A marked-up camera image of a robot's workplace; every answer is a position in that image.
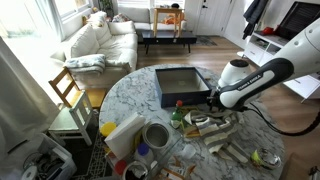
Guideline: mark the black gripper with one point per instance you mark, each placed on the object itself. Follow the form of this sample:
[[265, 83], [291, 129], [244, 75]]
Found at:
[[215, 100]]

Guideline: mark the dark blue box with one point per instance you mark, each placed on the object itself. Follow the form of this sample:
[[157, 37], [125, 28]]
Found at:
[[186, 99]]

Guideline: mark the grey cream striped towel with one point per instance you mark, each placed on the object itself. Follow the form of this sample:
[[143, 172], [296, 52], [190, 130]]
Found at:
[[216, 133]]

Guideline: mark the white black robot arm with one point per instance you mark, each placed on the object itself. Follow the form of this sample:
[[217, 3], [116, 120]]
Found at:
[[300, 53]]

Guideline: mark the white yellow box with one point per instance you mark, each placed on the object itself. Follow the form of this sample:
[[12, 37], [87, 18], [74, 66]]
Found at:
[[125, 136]]

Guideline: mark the green yellow dog treat packet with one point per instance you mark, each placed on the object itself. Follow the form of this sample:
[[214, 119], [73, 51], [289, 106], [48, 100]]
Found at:
[[191, 132]]

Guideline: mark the green bottle red cap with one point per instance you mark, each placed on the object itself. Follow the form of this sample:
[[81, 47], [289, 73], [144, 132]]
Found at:
[[176, 115]]

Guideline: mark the small clear plastic bottle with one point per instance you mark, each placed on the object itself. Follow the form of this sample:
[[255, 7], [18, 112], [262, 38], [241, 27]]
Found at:
[[188, 151]]

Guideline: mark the white shelf cabinet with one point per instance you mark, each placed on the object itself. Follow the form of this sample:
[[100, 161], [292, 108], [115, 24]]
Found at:
[[256, 50]]

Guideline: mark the metal paint can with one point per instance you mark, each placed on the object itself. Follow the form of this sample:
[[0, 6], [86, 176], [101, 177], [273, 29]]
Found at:
[[156, 136]]

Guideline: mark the black coffee table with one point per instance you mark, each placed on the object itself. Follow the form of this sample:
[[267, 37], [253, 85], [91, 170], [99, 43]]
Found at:
[[168, 36]]

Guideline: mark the clear packet amber contents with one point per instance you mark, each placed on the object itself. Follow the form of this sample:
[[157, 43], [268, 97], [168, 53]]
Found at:
[[175, 170]]

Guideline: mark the white door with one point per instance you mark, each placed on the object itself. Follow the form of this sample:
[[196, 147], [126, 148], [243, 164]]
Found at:
[[213, 16]]

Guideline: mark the red item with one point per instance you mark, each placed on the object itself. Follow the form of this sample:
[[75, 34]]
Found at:
[[267, 31]]

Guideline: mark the white bottle blue cap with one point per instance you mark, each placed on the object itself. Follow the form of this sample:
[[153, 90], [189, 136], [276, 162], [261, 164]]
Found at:
[[143, 150]]

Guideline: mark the yellow bottle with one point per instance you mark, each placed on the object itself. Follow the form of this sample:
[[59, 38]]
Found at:
[[137, 141]]

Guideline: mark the orange toy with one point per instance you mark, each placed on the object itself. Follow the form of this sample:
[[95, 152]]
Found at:
[[171, 19]]

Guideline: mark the dark hanging jacket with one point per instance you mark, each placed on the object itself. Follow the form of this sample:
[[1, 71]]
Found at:
[[253, 13]]

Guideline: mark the wooden stool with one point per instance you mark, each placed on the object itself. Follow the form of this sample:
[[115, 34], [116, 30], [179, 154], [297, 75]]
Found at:
[[166, 10]]

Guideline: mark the yellow round lid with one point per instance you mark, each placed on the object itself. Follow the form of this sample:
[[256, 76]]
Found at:
[[107, 129]]

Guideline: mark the white bucket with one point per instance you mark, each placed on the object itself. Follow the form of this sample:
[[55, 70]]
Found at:
[[128, 170]]

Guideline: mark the white sofa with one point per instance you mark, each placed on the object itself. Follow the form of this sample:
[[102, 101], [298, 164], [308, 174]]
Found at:
[[116, 46]]

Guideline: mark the red round lid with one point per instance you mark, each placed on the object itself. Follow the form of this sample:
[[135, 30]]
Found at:
[[120, 167]]

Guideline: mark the patterned cushion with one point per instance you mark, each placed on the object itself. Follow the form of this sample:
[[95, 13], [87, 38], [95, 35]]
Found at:
[[120, 17]]

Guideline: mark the patterned floor rug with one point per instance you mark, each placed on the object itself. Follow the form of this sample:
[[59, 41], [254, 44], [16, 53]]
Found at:
[[96, 156]]

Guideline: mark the small white chair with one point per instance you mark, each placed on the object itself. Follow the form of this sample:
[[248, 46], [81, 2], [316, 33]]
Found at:
[[81, 110]]

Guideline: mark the grey patterned blanket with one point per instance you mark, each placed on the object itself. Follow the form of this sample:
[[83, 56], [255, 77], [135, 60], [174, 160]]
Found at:
[[85, 63]]

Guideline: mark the floral pillow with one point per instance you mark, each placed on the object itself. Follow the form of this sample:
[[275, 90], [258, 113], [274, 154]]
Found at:
[[97, 18]]

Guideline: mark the wooden chair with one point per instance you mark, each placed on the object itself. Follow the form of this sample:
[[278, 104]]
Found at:
[[61, 81]]

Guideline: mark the clear plastic storage bin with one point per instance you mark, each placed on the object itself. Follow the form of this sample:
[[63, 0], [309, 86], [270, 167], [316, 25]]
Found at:
[[50, 146]]

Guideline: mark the white curtain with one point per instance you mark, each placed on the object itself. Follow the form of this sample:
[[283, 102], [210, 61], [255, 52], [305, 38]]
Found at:
[[23, 100]]

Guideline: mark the white paper roll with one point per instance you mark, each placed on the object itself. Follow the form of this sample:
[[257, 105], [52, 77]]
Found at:
[[29, 173]]

